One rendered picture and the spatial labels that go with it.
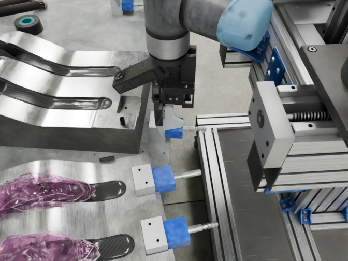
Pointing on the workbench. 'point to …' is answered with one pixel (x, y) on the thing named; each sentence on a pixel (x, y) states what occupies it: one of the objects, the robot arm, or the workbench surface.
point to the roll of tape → (29, 24)
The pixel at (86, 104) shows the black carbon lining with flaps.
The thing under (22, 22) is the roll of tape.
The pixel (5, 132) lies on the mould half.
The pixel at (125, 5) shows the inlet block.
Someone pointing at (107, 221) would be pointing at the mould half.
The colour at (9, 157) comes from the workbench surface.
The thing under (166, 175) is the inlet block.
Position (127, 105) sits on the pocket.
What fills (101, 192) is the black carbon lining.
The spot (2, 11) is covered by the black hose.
